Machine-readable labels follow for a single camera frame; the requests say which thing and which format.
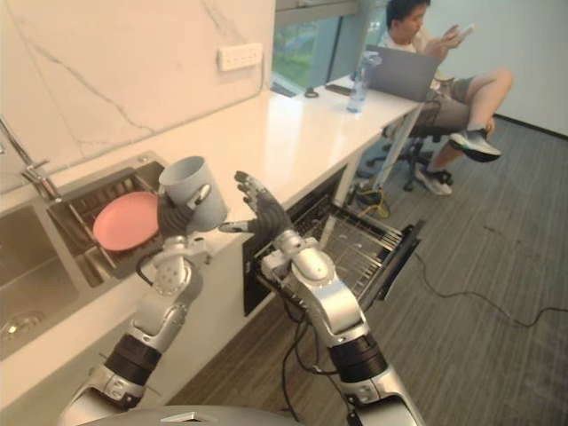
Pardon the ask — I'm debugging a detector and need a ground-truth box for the black floor cable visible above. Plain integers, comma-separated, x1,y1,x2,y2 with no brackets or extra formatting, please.
416,256,568,329

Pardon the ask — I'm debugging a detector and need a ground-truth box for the stainless steel sink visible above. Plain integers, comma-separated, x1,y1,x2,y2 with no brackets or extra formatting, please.
0,203,83,361

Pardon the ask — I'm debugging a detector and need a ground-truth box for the person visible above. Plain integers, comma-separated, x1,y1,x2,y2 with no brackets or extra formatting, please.
380,0,515,196

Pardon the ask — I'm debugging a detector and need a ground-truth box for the black dishwasher door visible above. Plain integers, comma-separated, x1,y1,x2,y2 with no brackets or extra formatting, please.
371,218,426,303

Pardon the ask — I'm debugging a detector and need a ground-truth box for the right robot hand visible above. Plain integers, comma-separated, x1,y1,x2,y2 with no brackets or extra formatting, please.
217,170,294,244

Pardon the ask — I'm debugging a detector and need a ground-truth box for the white wall socket strip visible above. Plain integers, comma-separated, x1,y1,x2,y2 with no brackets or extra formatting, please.
216,42,264,72

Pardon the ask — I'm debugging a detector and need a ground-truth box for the grey laptop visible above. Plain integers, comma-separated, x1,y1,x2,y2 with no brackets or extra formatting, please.
365,44,442,103

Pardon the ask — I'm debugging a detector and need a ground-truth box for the dishwasher wire rack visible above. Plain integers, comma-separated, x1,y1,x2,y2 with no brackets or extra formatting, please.
252,201,416,307

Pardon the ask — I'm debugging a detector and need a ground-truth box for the clear water bottle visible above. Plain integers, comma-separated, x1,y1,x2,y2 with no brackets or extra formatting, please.
345,50,383,114

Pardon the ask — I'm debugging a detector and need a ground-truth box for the pink plate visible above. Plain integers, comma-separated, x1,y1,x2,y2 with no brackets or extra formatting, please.
92,191,161,253

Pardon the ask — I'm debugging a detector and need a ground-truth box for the grey-blue plastic cup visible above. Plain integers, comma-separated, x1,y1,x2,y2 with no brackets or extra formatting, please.
158,155,228,233

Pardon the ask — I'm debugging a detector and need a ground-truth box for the chrome faucet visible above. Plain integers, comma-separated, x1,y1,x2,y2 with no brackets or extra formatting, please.
0,115,63,203

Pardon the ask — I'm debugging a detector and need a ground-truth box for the black office chair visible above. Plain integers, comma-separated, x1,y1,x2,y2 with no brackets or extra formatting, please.
367,99,449,193

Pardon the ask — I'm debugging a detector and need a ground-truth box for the dish drying rack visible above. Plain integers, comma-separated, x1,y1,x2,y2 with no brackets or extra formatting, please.
46,153,170,280

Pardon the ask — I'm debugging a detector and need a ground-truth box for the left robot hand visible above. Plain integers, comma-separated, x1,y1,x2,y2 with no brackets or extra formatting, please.
154,183,213,235

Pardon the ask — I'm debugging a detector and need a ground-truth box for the white desk leg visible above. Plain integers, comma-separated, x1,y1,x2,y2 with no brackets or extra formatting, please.
370,104,422,190

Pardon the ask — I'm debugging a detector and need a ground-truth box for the yellow cable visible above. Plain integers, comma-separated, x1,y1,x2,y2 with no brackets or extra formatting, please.
358,188,391,221

